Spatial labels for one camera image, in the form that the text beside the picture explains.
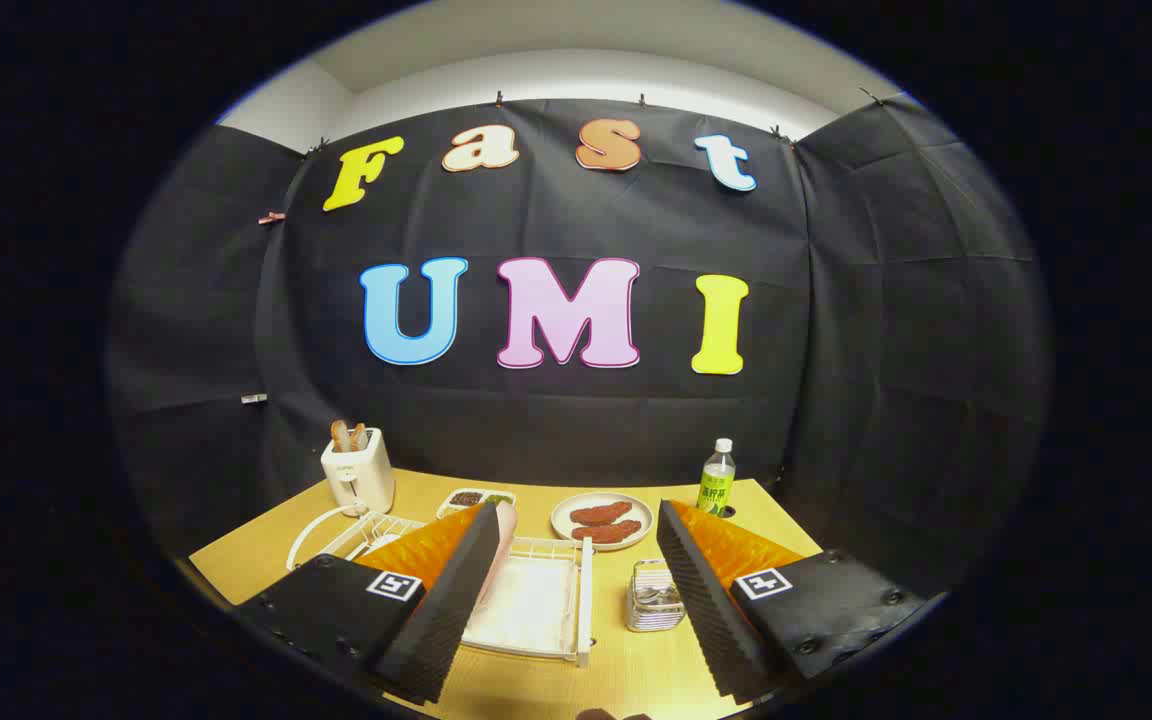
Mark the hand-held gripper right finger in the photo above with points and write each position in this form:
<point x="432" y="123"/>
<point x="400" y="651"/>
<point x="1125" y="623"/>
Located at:
<point x="706" y="610"/>

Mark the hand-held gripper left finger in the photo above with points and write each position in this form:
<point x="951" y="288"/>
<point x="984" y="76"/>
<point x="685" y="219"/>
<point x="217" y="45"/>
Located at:
<point x="451" y="610"/>

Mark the pink plate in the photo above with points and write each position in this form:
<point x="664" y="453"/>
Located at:
<point x="506" y="530"/>

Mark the white divided dish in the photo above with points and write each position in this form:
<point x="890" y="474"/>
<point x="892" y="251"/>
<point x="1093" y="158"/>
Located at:
<point x="466" y="498"/>

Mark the white plate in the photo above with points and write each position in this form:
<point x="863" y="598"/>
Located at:
<point x="561" y="527"/>

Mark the white drip tray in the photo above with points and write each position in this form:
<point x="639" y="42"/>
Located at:
<point x="531" y="610"/>

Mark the green drink bottle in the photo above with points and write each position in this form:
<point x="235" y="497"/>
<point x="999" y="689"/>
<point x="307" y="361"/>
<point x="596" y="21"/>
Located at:
<point x="716" y="490"/>

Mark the brown meat patty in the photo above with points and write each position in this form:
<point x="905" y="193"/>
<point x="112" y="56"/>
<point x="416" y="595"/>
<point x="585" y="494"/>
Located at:
<point x="601" y="514"/>
<point x="608" y="533"/>

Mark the white toaster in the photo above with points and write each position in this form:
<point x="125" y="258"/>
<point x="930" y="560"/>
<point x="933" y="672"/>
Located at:
<point x="356" y="475"/>

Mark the toasted bread slice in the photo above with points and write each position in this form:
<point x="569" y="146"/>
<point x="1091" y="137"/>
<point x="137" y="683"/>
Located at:
<point x="360" y="436"/>
<point x="339" y="436"/>

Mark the black backdrop cloth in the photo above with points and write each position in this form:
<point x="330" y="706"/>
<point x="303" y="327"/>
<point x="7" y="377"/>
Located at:
<point x="576" y="430"/>

